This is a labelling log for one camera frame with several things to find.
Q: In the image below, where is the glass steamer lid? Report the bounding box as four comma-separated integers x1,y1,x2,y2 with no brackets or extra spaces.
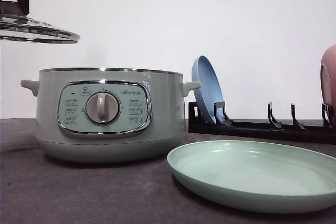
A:
0,13,80,44

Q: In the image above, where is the green plate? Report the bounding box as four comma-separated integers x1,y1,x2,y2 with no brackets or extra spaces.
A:
166,140,336,214

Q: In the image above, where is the blue plate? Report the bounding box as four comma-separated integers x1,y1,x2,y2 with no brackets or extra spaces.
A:
192,56,225,123

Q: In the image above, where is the pink plate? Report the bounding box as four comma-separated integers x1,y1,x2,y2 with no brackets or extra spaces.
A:
320,45,336,118

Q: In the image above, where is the green electric steamer pot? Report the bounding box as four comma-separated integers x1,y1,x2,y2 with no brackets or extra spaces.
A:
20,68,202,164

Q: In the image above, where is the black dish rack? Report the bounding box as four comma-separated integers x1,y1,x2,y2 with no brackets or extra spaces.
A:
188,101,336,144

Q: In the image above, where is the grey table mat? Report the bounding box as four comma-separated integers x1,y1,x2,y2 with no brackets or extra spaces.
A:
0,119,336,224

